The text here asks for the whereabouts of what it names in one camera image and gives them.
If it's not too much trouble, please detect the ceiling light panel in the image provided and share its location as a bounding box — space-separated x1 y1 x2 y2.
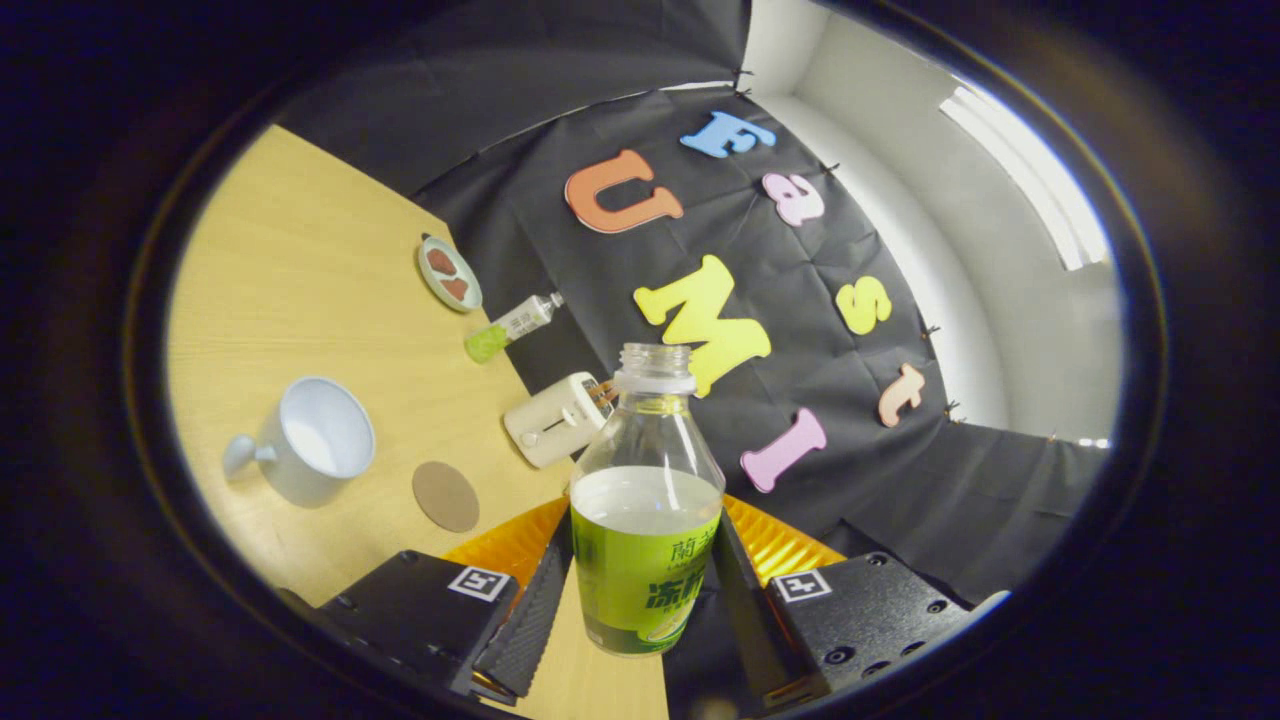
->
938 85 1111 273

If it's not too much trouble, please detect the pale green plate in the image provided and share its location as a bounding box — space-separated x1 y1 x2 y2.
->
417 235 484 314

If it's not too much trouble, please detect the round brown coaster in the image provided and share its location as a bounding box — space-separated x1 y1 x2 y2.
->
412 461 481 534

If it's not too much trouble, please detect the pale blue cup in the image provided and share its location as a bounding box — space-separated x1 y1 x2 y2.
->
222 376 377 508

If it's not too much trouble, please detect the slim green tea bottle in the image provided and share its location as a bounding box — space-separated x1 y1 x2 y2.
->
464 292 566 365

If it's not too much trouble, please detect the green label juice bottle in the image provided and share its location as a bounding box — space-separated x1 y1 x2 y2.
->
568 343 727 658

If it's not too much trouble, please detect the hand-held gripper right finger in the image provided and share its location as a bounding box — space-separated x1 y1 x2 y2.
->
710 494 1011 713

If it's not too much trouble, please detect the white toaster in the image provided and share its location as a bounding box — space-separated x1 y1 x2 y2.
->
503 372 613 469

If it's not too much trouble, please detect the wooden table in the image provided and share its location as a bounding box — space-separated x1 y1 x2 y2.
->
165 125 671 720

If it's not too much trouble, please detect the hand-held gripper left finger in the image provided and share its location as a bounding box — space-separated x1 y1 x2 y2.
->
280 497 576 706

